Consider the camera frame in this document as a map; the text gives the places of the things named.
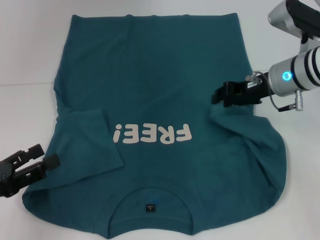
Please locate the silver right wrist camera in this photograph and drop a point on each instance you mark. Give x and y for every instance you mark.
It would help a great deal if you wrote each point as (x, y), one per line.
(287, 15)

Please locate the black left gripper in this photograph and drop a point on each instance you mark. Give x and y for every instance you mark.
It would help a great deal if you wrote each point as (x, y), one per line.
(7, 177)

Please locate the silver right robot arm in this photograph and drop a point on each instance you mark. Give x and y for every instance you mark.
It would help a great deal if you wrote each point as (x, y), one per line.
(297, 72)

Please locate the teal t-shirt with FREE print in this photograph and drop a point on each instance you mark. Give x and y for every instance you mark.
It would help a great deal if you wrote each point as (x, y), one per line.
(155, 87)

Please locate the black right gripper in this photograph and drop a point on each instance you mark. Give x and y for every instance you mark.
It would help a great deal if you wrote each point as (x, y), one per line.
(245, 93)

